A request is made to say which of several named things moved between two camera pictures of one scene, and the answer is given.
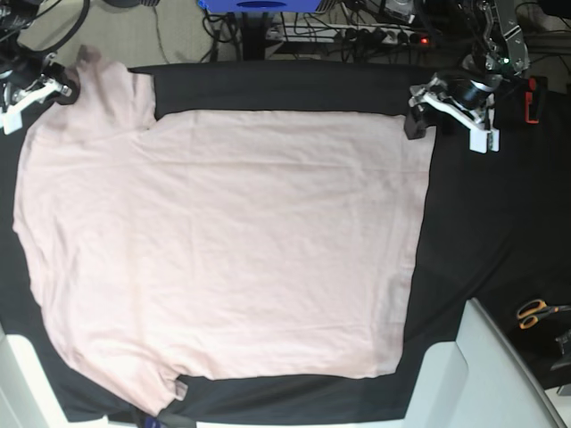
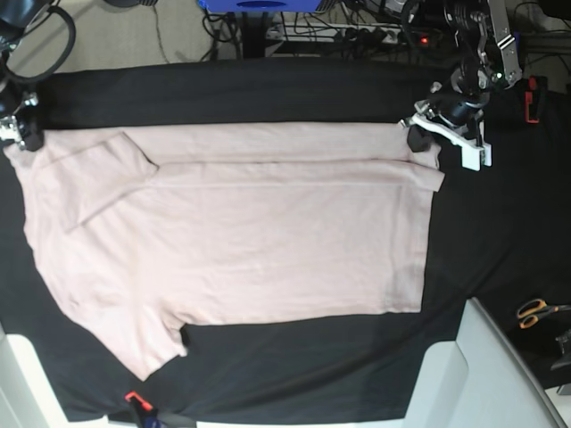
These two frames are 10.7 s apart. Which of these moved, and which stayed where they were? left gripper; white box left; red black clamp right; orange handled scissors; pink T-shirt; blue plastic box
Moved: pink T-shirt; left gripper
Stayed: orange handled scissors; blue plastic box; red black clamp right; white box left
